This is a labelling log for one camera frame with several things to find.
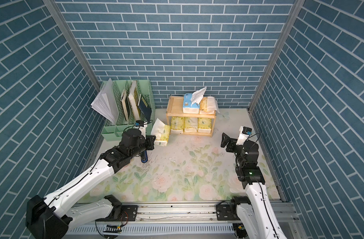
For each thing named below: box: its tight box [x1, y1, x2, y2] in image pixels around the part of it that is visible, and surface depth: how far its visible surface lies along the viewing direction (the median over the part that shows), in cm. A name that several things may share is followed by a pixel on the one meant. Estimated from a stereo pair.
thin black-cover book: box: [120, 88, 131, 122], surface depth 103 cm
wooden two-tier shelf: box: [165, 95, 217, 138], surface depth 93 cm
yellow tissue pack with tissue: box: [150, 117, 171, 147], surface depth 81 cm
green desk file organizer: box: [100, 79, 156, 142], surface depth 104 cm
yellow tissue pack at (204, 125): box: [197, 117, 213, 134], surface depth 105 cm
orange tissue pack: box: [199, 96, 221, 115], surface depth 90 cm
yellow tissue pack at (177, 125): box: [170, 116, 185, 134], surface depth 104 cm
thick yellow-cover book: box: [128, 80, 142, 121], surface depth 100 cm
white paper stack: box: [90, 77, 119, 125], surface depth 95 cm
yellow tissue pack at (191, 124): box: [183, 116, 199, 133], surface depth 105 cm
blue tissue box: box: [182, 86, 207, 115], surface depth 89 cm
